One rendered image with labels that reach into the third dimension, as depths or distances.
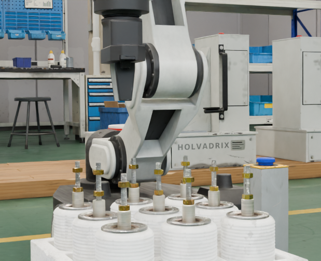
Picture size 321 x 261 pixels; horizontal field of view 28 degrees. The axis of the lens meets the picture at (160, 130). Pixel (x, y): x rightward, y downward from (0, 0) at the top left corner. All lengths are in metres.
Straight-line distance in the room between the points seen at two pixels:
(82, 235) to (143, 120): 0.62
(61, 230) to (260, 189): 0.42
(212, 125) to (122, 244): 2.64
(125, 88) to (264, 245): 0.36
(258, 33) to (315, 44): 6.56
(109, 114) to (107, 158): 4.04
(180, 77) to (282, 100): 2.38
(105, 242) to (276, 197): 0.49
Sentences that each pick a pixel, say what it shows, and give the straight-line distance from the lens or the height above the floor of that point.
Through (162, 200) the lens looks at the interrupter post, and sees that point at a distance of 1.21.
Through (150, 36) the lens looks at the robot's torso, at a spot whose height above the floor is 0.62.
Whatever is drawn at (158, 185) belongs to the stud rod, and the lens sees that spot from 1.21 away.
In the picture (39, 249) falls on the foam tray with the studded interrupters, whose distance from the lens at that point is 1.28.
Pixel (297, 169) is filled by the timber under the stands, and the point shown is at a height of 0.06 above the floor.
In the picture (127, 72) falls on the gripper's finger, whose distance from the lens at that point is 1.02.
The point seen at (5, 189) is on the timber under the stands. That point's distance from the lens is 3.06.
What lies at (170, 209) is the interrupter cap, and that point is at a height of 0.25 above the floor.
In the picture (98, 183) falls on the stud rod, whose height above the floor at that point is 0.31.
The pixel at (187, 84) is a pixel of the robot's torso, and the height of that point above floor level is 0.49.
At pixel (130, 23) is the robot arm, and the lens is 1.01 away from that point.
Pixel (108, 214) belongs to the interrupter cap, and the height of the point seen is 0.25.
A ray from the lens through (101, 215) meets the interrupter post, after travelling 1.16.
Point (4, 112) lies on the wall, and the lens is 9.55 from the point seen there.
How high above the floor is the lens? 0.46
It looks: 3 degrees down
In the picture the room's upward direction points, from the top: 1 degrees counter-clockwise
